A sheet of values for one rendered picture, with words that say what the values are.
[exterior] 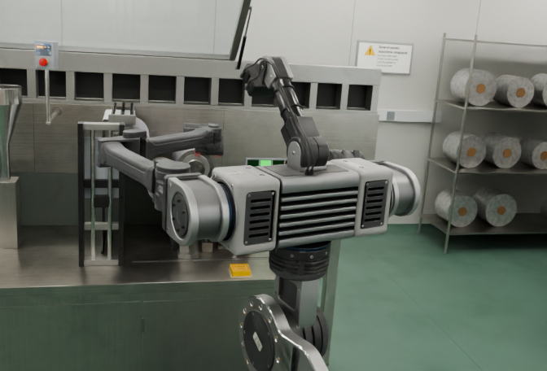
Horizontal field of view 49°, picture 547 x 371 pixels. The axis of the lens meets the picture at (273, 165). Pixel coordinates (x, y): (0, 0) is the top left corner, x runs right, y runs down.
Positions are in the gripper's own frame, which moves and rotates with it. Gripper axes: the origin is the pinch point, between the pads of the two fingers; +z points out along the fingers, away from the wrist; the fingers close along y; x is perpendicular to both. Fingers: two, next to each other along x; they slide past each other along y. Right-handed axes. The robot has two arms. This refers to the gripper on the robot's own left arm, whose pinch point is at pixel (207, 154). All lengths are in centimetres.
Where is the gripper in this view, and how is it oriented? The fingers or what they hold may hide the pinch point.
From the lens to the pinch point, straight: 224.0
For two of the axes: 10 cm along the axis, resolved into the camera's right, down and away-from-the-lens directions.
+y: 9.8, 0.2, 2.0
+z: -1.8, 4.4, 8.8
